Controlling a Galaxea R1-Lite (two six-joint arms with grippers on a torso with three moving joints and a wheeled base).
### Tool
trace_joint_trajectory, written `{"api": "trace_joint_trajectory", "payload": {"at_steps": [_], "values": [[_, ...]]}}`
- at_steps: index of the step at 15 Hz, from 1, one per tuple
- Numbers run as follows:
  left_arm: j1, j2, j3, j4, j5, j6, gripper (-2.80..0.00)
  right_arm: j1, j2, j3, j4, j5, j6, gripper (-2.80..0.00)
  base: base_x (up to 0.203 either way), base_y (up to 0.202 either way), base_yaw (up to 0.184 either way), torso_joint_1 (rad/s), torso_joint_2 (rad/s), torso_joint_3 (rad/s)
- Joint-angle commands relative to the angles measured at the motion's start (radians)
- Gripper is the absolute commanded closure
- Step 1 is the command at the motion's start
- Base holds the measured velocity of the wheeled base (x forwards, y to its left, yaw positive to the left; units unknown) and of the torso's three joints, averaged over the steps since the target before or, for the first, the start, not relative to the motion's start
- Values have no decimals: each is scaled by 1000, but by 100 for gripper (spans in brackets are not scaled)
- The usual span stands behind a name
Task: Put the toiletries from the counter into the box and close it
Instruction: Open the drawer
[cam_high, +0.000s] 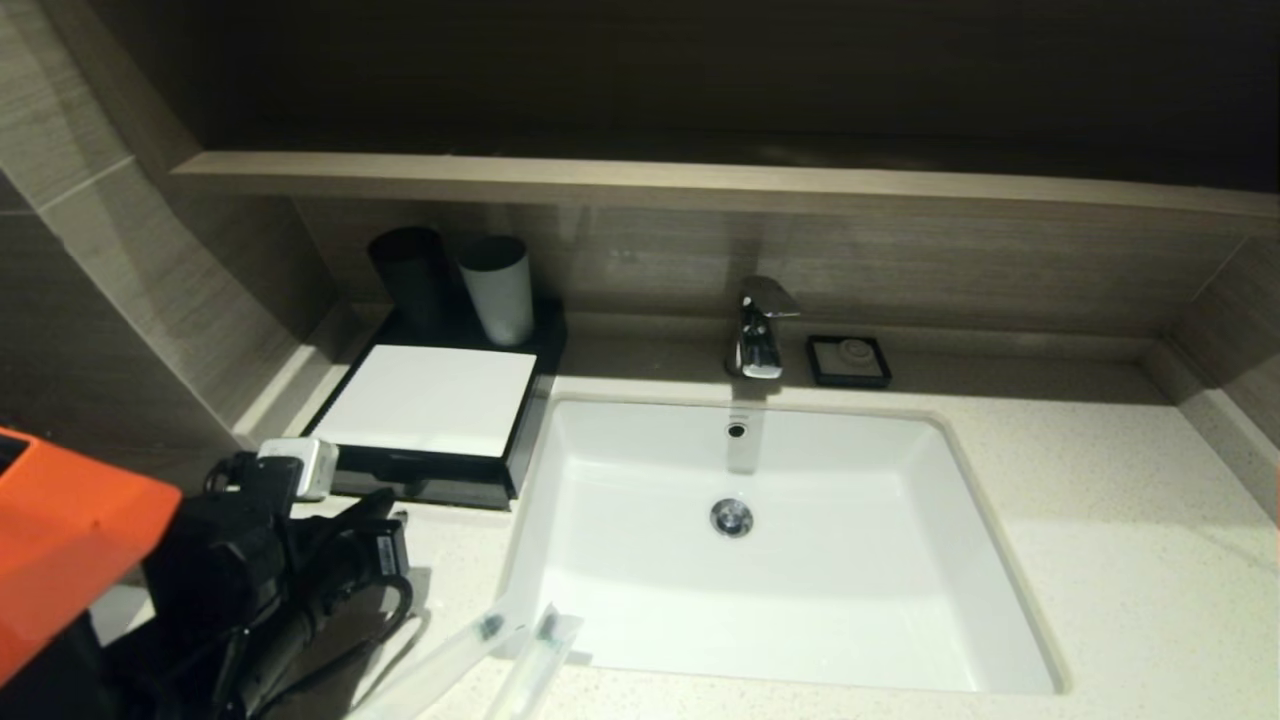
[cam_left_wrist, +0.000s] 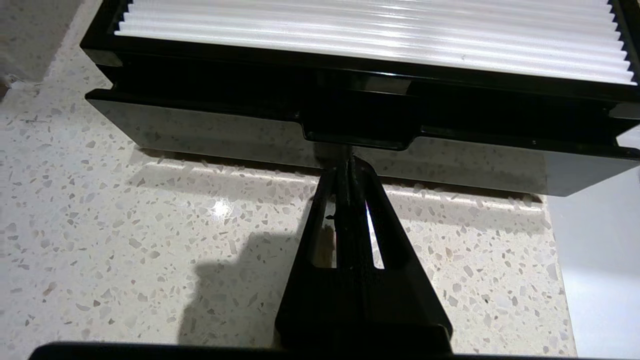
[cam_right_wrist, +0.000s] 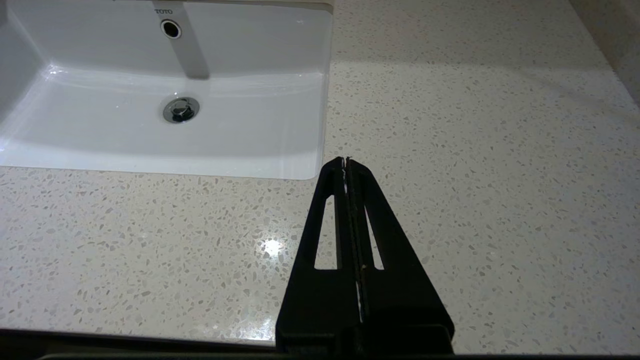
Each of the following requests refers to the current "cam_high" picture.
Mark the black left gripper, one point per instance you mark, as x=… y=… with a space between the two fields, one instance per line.
x=250 y=570

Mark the black compartment tray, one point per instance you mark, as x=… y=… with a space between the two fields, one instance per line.
x=460 y=490

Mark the long clear toothbrush packet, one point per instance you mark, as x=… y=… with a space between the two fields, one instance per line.
x=450 y=665
x=535 y=665

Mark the white plate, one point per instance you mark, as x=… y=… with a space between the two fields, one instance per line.
x=425 y=400

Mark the black amenity drawer box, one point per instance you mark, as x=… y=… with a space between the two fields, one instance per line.
x=545 y=350

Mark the black cup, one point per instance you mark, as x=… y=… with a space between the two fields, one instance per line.
x=410 y=280

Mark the white cup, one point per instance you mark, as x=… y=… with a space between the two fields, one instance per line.
x=498 y=300

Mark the chrome sink drain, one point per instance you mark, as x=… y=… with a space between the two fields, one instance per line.
x=731 y=518

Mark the chrome faucet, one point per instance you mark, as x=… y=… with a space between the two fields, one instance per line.
x=757 y=340

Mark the black square soap dish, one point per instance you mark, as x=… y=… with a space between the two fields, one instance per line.
x=820 y=375

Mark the white ceramic sink basin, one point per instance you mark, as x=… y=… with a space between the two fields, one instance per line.
x=850 y=580

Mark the round wrapped soap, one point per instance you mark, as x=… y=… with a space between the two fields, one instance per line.
x=853 y=352

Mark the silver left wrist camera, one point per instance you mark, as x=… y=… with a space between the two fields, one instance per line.
x=300 y=468

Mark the long wooden wall shelf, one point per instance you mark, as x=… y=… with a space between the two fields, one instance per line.
x=700 y=186

